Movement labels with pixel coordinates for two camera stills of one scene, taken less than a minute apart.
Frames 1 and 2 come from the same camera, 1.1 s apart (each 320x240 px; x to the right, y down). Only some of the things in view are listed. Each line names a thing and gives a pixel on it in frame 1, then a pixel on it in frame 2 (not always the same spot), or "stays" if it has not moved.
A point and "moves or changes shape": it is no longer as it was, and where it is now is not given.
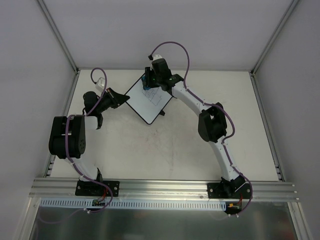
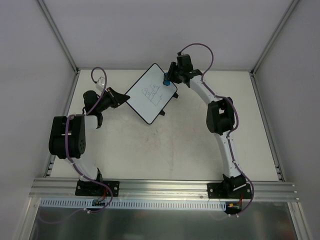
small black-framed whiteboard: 150,104 stays
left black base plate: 90,188 stays
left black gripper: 113,97 stays
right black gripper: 149,78 to 172,72
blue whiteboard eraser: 144,83 moves or changes shape
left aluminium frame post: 58,36 stays
